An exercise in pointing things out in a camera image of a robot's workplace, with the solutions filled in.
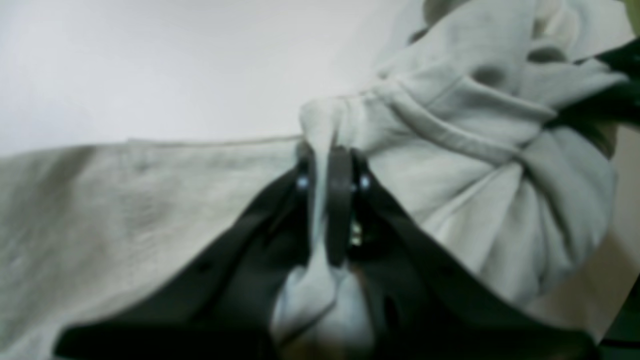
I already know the grey t-shirt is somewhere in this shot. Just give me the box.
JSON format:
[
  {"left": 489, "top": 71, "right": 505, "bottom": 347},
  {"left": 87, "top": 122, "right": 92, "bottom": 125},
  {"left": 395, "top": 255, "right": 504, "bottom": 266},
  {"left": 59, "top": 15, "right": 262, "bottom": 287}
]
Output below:
[{"left": 1, "top": 0, "right": 639, "bottom": 360}]

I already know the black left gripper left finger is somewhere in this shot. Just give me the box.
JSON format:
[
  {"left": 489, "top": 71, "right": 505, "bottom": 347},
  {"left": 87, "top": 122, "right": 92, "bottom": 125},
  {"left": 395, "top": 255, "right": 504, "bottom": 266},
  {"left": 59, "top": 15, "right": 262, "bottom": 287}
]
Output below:
[{"left": 54, "top": 145, "right": 315, "bottom": 360}]

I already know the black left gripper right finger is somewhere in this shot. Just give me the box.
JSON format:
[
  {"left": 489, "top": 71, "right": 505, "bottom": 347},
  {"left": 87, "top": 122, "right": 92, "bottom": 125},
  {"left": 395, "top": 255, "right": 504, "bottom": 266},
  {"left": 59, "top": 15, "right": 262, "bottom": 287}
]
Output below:
[{"left": 326, "top": 146, "right": 601, "bottom": 360}]

